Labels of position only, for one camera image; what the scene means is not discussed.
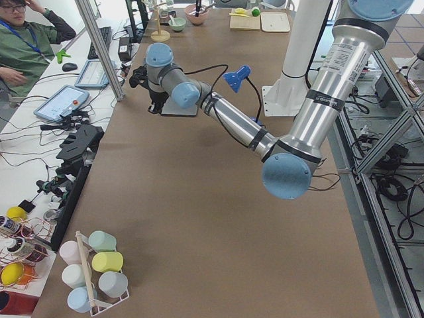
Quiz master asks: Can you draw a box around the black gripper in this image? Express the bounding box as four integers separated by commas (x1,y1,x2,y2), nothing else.
195,0,202,17
148,90,168,114

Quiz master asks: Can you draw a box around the grey laptop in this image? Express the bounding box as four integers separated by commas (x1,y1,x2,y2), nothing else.
161,98,198,117

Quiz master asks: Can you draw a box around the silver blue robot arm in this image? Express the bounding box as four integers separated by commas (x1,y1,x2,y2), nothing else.
189,0,250,17
145,1,411,199

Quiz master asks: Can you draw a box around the pink bowl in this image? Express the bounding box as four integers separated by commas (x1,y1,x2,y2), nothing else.
184,4,209,26

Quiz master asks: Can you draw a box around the green ceramic bowl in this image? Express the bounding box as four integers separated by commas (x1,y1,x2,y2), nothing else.
168,17,187,32

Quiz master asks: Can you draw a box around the wooden cutting board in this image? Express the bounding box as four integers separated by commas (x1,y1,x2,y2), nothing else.
229,9,261,31

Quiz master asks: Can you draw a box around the wooden mug tree stand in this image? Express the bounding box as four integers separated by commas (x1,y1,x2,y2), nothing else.
144,0,170,42

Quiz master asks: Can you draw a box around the black box device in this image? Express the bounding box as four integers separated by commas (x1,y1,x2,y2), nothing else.
118,37,132,62

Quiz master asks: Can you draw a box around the far blue teach pendant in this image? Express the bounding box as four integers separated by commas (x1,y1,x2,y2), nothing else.
74,60,109,90

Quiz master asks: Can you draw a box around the blue teach pendant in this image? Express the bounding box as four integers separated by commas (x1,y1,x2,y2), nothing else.
74,60,109,90
33,85,89,122

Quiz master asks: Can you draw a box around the cream rectangular tray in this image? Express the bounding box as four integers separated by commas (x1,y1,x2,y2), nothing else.
260,12,291,32

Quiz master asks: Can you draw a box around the blue desk lamp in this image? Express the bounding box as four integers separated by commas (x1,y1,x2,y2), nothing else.
223,64,264,127

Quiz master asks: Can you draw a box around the black keyboard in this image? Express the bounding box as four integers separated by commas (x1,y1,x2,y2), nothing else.
87,26,113,60

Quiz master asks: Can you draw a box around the near blue teach pendant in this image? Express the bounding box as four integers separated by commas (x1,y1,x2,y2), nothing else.
33,85,89,122

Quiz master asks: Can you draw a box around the black stand rack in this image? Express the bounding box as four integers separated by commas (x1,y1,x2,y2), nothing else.
36,125,105,252

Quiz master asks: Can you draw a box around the black computer mouse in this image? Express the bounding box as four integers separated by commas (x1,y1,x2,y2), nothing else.
62,62,78,72

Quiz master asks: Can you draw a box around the seated person green sweater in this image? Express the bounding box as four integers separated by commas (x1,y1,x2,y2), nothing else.
1,1,76,97

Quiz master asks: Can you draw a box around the teal plastic cup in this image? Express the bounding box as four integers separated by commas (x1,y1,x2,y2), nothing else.
88,231,117,252

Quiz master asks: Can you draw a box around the yellow-green plastic cup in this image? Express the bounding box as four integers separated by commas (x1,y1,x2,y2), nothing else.
91,251,124,273

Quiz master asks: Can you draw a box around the pink plastic cup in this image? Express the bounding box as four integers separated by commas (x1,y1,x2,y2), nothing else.
59,240,81,265

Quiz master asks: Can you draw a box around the yellow ball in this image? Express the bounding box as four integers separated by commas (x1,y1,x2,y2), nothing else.
6,206,27,222

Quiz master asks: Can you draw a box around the grey plastic cup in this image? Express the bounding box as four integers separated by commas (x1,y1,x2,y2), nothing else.
98,271,129,298

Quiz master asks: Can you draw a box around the white plastic cup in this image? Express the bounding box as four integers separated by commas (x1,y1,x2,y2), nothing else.
62,264,85,289

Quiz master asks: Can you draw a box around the light blue plastic cup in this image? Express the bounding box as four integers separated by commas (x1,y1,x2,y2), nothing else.
67,286,91,313

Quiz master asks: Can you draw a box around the yellow cup in basket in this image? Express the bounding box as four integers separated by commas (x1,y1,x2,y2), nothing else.
1,262,25,286

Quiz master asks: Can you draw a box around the red cylinder container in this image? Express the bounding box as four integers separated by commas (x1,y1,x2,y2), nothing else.
1,291,39,315

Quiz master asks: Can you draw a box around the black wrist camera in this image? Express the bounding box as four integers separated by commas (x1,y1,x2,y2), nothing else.
129,66,148,89

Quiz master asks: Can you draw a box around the aluminium frame post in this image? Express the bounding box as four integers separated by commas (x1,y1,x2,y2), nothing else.
75,0,125,101

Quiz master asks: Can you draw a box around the green handled tool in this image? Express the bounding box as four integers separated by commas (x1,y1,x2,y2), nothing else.
56,27,86,64

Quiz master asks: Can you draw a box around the wooden rack handle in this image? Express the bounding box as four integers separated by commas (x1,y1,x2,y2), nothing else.
76,231,96,309

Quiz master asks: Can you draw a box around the black loose cable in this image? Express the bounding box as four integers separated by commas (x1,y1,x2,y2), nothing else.
307,158,342,192

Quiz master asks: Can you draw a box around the copper wire basket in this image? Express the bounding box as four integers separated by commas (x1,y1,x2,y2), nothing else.
1,216,55,294

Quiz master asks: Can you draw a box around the white wire cup rack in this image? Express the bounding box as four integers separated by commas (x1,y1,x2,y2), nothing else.
81,233,130,317

